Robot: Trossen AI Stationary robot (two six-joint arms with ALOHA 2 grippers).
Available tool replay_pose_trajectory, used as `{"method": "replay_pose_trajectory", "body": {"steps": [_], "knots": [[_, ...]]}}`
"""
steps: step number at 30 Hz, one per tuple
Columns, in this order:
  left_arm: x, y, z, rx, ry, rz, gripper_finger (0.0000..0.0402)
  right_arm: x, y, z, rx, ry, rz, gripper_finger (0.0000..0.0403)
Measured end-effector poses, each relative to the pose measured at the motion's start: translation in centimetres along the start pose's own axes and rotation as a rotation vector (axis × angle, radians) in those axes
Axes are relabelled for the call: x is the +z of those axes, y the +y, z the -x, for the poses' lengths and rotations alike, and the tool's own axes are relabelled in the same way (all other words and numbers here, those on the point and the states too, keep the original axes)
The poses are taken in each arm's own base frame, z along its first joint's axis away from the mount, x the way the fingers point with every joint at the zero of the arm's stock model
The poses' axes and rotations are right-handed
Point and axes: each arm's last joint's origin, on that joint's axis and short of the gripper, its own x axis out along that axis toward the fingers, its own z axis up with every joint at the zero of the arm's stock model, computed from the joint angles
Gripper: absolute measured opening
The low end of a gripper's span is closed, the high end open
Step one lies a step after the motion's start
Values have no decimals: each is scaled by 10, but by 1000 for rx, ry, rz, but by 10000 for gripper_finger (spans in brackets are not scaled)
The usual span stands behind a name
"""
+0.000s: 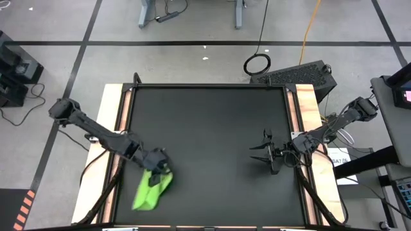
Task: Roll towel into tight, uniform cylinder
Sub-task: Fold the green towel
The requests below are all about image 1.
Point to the large black equipment box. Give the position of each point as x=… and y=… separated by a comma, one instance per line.
x=19, y=64

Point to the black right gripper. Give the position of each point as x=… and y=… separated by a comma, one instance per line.
x=273, y=154

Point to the black power strip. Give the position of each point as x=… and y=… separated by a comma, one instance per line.
x=167, y=16

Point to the green towel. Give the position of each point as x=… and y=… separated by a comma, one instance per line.
x=149, y=194

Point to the keyboard with coloured keys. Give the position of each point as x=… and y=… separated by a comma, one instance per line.
x=404, y=195

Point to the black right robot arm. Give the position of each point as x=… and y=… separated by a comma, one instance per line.
x=340, y=123

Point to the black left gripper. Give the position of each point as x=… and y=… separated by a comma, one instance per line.
x=155, y=158

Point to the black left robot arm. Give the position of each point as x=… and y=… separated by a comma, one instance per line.
x=96, y=128

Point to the white paper sheet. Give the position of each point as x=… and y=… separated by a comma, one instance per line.
x=346, y=167

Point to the small black equipment box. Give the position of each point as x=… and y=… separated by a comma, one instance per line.
x=13, y=93

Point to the black perforated computer case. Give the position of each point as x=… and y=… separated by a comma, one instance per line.
x=298, y=77

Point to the black table mat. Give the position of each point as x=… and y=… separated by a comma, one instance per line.
x=208, y=128

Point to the grey side table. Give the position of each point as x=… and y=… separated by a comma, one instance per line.
x=391, y=115

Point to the black device with pink screen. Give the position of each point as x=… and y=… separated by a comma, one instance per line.
x=403, y=93

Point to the grey desk leg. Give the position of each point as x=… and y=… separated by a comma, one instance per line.
x=238, y=14
x=144, y=14

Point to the black side table foot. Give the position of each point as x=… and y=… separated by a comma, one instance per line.
x=366, y=163

